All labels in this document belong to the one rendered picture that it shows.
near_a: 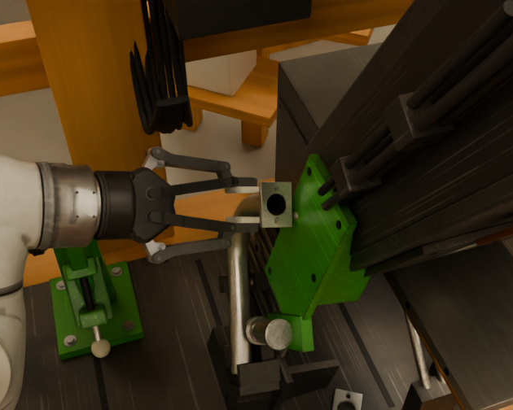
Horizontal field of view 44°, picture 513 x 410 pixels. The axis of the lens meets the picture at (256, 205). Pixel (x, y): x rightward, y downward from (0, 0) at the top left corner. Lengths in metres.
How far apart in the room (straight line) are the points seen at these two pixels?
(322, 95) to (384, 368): 0.42
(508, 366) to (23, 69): 0.77
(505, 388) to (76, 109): 0.66
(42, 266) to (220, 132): 1.67
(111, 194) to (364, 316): 0.53
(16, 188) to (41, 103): 2.41
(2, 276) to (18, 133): 2.28
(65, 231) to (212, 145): 2.05
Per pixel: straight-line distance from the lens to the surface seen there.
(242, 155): 2.63
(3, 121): 3.00
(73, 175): 0.67
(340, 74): 0.93
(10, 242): 0.65
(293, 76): 0.92
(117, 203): 0.67
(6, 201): 0.64
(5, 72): 1.02
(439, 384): 0.90
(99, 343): 0.98
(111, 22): 0.89
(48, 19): 0.88
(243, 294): 0.89
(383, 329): 1.05
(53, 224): 0.65
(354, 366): 1.01
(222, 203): 1.23
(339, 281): 0.78
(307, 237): 0.76
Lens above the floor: 1.77
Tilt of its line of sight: 47 degrees down
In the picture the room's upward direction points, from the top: straight up
